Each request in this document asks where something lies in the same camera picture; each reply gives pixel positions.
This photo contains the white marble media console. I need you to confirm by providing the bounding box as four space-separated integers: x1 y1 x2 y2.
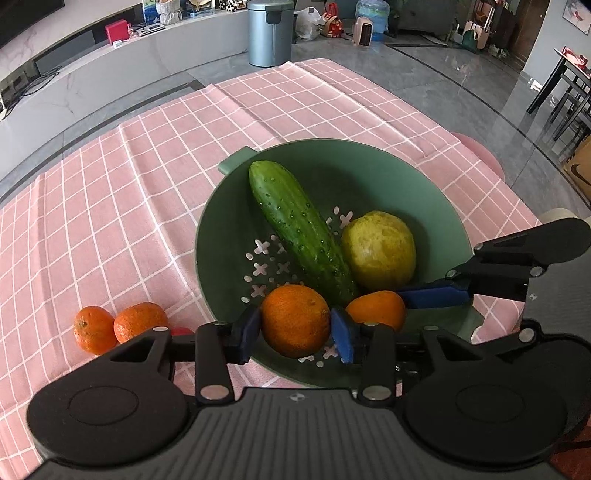
0 8 251 162

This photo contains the green cucumber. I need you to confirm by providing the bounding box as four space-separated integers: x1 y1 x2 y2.
248 160 360 308

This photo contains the pink checked tablecloth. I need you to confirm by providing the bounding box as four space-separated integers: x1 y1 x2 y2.
0 58 543 480

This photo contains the red patterned bag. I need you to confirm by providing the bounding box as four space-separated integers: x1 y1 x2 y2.
322 4 345 38

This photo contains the pink stool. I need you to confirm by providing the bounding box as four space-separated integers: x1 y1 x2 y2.
450 131 505 180

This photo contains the wall picture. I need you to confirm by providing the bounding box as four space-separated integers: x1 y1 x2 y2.
562 0 591 24

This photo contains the small tangerine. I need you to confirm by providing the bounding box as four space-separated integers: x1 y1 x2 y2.
113 302 170 344
345 291 407 332
74 306 118 355

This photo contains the cardboard box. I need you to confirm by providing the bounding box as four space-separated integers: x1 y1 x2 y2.
561 137 591 208

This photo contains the red box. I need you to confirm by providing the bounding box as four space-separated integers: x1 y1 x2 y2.
105 20 131 44

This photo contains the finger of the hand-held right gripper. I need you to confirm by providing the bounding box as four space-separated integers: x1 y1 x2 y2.
396 217 591 310
472 318 591 366

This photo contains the black cable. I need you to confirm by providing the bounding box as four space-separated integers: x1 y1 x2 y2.
0 65 63 118

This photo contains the large orange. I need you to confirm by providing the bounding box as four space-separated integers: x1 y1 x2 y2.
261 284 332 359

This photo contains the black television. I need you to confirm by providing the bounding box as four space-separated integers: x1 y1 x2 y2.
0 0 145 48

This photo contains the blue water jug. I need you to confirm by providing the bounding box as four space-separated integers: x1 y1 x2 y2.
355 0 391 42

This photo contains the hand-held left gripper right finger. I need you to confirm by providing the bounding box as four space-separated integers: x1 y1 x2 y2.
329 307 472 403

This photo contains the grey-blue trash can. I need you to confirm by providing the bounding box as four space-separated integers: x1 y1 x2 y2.
248 0 295 68

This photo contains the black dining table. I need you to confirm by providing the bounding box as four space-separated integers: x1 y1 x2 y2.
526 47 591 116

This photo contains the black dining chair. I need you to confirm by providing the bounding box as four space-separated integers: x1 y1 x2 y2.
549 69 591 158

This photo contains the woven basket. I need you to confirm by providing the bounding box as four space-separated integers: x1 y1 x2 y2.
156 0 184 25

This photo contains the white stool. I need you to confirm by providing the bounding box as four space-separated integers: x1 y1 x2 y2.
540 208 579 227

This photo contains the white plastic bag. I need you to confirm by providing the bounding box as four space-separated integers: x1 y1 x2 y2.
294 7 326 41

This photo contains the white space heater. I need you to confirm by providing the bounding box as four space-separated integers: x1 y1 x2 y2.
352 17 375 48

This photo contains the green colander bowl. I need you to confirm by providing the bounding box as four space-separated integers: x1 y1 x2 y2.
195 138 483 388

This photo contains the yellow-green lemon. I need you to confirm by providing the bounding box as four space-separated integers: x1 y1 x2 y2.
341 210 417 291

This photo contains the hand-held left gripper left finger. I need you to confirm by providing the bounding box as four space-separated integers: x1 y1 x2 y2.
107 306 262 403

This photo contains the green bag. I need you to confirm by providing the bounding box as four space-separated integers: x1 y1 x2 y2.
462 21 482 53

